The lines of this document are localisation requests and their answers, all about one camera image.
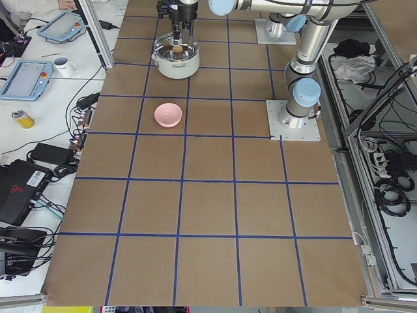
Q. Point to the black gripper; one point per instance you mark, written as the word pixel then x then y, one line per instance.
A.
pixel 184 12

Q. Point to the glass pot lid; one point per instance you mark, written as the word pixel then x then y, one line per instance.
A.
pixel 166 47

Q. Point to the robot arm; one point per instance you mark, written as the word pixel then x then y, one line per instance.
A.
pixel 188 2
pixel 322 17

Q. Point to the mint green electric pot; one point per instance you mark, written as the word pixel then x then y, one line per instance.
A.
pixel 177 69

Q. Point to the pink bowl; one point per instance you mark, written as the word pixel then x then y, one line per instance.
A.
pixel 168 114

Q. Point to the blue teach pendant far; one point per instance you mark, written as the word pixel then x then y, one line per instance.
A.
pixel 64 27

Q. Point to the blue teach pendant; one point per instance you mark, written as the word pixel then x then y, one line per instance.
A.
pixel 27 81
pixel 64 27

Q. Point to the white mug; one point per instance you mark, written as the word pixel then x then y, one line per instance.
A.
pixel 65 67

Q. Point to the blue teach pendant near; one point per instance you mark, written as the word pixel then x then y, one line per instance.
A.
pixel 27 81

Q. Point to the black power brick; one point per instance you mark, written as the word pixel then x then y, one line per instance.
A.
pixel 50 154

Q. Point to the white cloth pile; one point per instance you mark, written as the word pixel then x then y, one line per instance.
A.
pixel 356 69

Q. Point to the yellow drink can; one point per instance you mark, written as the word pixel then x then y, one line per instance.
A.
pixel 23 119

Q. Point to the black laptop computer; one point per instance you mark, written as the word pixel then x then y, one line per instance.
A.
pixel 22 183

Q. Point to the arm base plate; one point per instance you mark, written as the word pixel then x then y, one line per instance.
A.
pixel 269 32
pixel 285 127

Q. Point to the aluminium frame post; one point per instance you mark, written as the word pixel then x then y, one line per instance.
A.
pixel 94 29

